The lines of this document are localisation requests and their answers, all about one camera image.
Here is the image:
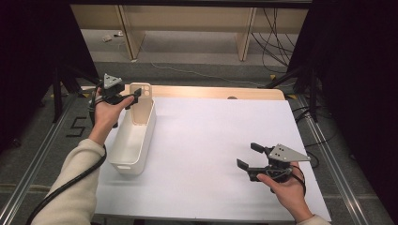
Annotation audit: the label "person's right hand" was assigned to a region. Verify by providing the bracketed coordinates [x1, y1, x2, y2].
[255, 161, 310, 218]

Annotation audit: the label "beige phone case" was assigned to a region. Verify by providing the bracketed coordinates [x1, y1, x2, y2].
[129, 82, 154, 127]

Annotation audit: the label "aluminium floor rail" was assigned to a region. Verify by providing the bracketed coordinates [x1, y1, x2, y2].
[0, 92, 80, 225]
[295, 93, 371, 225]

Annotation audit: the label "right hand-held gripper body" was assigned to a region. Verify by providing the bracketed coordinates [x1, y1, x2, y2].
[246, 142, 312, 185]

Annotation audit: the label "bundle of black cables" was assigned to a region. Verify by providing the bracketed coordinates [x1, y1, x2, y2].
[251, 7, 299, 75]

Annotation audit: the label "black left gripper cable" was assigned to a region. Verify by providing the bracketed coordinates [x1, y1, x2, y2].
[24, 82, 109, 225]

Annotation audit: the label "white plastic storage bin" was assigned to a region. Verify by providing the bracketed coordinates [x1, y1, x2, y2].
[107, 96, 157, 175]

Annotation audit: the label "black metal stand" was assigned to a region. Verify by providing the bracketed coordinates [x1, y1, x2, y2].
[51, 64, 118, 124]
[264, 64, 321, 124]

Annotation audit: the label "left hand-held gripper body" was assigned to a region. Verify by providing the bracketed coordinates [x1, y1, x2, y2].
[99, 73, 134, 106]

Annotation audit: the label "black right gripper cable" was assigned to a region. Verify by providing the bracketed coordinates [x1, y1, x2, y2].
[287, 163, 308, 198]

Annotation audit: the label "light wooden shelf unit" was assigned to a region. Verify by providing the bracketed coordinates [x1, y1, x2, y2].
[70, 4, 310, 62]

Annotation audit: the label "black floor cables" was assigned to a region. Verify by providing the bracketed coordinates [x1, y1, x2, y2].
[292, 104, 338, 170]

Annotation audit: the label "person's left hand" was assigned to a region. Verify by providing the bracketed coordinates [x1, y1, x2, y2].
[87, 86, 136, 147]

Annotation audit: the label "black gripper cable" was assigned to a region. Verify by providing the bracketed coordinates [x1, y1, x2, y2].
[24, 82, 109, 225]
[287, 163, 308, 198]

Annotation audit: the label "black curtain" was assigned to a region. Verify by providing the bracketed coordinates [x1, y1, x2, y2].
[0, 0, 101, 153]
[285, 0, 398, 218]

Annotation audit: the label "white table cover sheet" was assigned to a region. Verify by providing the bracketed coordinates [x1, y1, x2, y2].
[92, 96, 332, 223]

